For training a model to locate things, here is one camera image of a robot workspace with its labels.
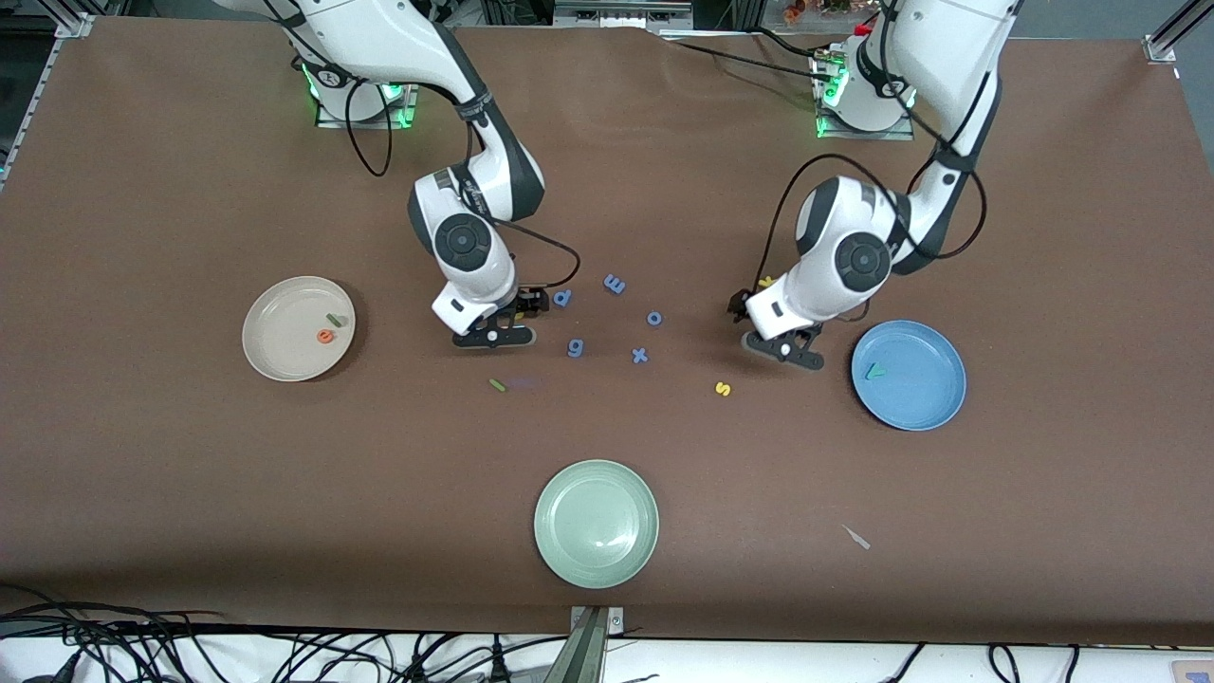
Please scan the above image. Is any brown table cover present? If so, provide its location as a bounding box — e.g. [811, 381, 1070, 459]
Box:
[0, 14, 1214, 646]

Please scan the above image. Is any blue plate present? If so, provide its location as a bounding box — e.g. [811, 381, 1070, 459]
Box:
[850, 319, 968, 433]

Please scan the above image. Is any pale green plate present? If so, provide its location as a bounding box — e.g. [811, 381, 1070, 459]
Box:
[533, 459, 660, 590]

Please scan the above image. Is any beige brown plate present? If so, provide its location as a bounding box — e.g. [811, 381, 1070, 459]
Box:
[241, 275, 358, 383]

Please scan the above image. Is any grey power strip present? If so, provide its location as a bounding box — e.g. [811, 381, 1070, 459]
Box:
[553, 0, 693, 29]

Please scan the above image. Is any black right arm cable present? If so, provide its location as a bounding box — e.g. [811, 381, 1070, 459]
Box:
[275, 0, 581, 314]

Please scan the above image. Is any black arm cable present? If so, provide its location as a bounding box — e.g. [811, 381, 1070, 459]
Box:
[759, 0, 989, 297]
[275, 0, 581, 314]

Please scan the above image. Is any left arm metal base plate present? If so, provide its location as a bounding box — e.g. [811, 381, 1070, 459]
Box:
[814, 52, 916, 141]

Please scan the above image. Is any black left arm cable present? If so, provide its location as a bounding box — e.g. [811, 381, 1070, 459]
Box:
[759, 0, 989, 297]

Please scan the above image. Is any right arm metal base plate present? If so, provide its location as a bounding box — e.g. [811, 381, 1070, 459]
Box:
[316, 83, 418, 129]

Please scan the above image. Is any long black table cable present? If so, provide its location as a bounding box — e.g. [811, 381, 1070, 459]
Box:
[661, 36, 836, 82]

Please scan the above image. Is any short black table cable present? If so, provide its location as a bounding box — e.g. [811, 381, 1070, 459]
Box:
[740, 27, 845, 60]

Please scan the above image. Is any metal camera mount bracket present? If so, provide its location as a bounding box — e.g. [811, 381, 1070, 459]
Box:
[541, 605, 625, 683]

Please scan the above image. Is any aluminium frame profile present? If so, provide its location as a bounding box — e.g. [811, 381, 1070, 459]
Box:
[0, 0, 96, 181]
[1143, 0, 1214, 63]

